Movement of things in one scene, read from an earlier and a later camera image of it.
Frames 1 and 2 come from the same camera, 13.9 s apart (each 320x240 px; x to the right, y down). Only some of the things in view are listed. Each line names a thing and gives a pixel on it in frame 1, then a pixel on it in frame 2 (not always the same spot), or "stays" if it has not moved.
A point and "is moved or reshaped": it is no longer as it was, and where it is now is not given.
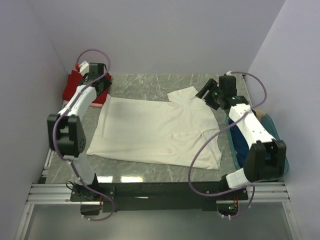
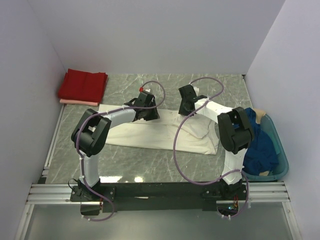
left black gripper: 104,83 -> 149,115
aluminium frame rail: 60,193 stays
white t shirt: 170,134 is moved or reshaped
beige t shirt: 260,112 stays
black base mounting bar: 159,195 stays
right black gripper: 211,95 -> 185,110
